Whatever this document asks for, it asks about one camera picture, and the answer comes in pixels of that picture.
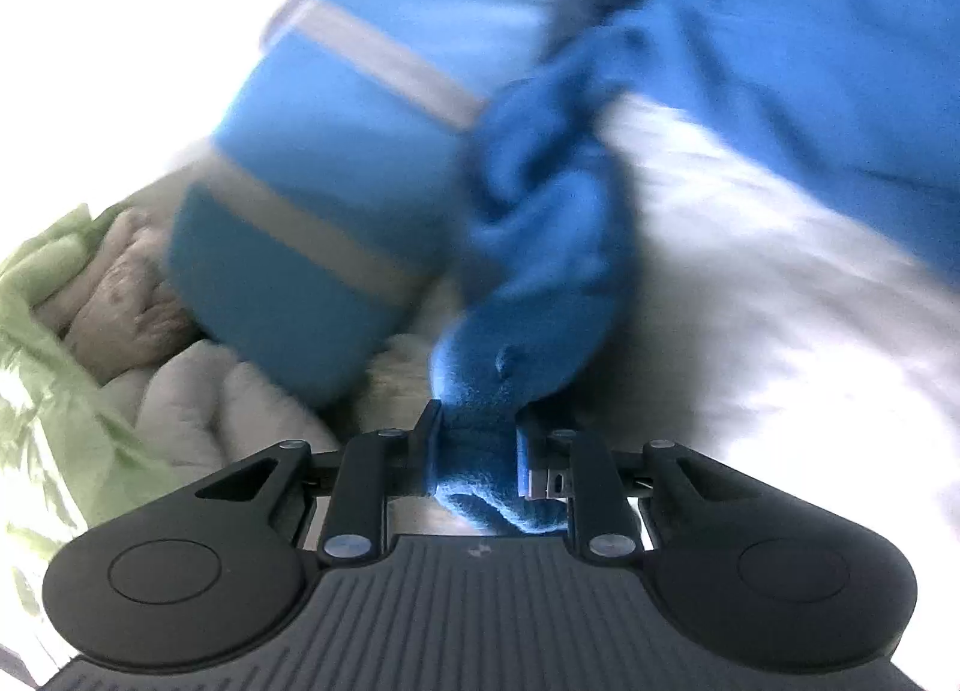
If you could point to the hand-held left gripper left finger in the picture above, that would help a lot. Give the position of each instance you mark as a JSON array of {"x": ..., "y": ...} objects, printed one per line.
[{"x": 429, "y": 436}]

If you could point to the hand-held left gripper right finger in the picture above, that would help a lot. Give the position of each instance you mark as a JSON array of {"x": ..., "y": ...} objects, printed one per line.
[{"x": 534, "y": 451}]

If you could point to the blue fleece jacket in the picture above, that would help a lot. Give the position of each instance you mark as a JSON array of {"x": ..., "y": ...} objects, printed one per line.
[{"x": 750, "y": 31}]

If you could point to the blue striped pillow teal end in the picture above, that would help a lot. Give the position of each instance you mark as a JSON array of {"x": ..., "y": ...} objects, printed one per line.
[{"x": 337, "y": 136}]

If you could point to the beige knitted blanket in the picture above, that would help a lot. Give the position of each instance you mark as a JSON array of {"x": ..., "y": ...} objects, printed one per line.
[{"x": 127, "y": 308}]

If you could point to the green cloth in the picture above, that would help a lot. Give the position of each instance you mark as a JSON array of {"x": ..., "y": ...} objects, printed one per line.
[{"x": 52, "y": 436}]

